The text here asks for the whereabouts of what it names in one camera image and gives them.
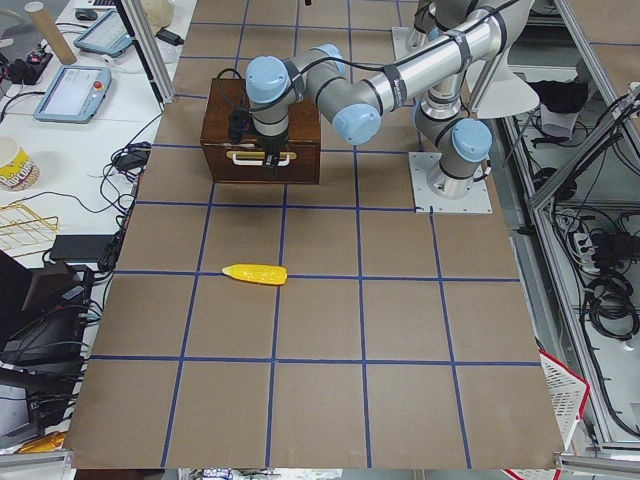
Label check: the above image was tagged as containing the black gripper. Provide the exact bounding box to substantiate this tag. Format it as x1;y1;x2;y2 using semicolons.
257;130;289;176

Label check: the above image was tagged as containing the wooden drawer with white handle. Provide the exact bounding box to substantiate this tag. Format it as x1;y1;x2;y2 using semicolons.
202;143;320;185

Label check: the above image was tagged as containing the yellow plastic corn cob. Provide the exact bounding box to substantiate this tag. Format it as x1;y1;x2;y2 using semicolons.
221;263;288;286

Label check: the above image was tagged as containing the dark wooden drawer cabinet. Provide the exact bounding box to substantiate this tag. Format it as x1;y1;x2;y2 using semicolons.
199;77;322;186

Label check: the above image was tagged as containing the black power adapter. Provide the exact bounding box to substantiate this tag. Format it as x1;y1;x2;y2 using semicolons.
156;28;184;46

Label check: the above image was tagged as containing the blue teach pendant far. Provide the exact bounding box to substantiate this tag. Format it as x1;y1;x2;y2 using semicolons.
73;10;132;57

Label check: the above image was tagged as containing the blue teach pendant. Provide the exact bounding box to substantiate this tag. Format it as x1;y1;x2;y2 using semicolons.
73;10;132;57
33;66;112;124

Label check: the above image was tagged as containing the blue teach pendant near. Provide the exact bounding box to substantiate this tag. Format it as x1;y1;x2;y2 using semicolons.
33;66;112;124

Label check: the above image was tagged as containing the yellow popcorn paper cup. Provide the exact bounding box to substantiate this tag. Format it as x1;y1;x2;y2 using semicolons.
0;135;40;191

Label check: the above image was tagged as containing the cardboard tube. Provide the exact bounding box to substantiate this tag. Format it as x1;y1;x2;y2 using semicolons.
24;1;77;65

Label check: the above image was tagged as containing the white red plastic basket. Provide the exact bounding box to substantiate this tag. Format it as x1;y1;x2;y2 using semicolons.
539;350;591;450

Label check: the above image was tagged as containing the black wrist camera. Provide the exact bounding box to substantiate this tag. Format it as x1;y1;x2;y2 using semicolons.
228;111;251;144

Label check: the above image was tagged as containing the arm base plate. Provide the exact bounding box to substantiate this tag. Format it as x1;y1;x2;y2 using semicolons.
391;27;428;60
409;152;492;215

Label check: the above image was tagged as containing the aluminium frame post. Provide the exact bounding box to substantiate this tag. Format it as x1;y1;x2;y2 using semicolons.
115;0;175;104

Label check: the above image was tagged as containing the gold wire rack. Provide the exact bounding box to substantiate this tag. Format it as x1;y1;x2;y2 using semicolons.
0;203;59;257

